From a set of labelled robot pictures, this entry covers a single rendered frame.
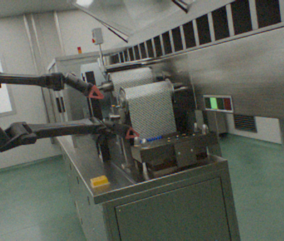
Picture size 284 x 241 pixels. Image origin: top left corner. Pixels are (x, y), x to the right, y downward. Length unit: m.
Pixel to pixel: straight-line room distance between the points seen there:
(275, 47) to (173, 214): 0.88
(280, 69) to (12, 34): 6.50
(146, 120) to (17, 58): 5.67
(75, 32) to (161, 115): 5.71
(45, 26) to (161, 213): 6.09
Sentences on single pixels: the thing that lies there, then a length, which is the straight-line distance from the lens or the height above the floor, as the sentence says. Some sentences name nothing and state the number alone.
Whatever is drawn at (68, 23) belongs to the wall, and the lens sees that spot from 7.50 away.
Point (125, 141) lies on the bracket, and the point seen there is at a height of 1.04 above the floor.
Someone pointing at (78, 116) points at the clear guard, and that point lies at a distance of 2.85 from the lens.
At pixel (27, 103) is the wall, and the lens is 7.35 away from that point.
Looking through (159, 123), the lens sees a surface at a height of 1.10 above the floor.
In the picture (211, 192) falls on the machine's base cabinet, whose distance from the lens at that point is 1.80.
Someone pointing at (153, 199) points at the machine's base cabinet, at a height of 0.81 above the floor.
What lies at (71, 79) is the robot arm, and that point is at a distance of 1.83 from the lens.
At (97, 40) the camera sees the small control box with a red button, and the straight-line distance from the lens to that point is 2.42.
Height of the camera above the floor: 1.39
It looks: 7 degrees down
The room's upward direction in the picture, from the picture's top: 10 degrees counter-clockwise
